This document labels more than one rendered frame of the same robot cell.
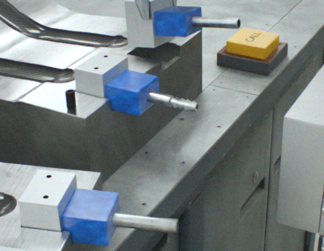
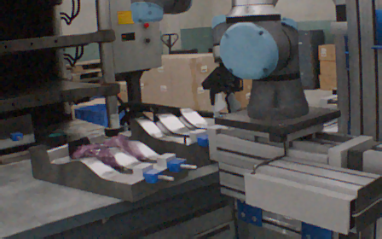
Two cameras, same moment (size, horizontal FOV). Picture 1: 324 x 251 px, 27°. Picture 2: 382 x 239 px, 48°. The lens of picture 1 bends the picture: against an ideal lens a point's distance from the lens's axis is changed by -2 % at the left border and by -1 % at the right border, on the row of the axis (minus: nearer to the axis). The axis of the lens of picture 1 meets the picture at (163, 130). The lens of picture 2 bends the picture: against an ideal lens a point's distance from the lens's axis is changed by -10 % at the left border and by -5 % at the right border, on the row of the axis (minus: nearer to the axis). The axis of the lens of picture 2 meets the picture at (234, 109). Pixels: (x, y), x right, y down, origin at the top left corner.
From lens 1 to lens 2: 0.89 m
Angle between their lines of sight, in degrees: 26
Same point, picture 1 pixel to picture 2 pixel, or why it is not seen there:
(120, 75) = (203, 135)
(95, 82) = (193, 136)
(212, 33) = not seen: hidden behind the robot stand
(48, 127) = (179, 148)
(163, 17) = not seen: hidden behind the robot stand
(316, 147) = (213, 135)
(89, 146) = (188, 154)
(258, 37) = not seen: hidden behind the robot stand
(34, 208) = (159, 160)
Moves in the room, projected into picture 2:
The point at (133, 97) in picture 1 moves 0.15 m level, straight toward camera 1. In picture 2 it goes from (203, 140) to (186, 153)
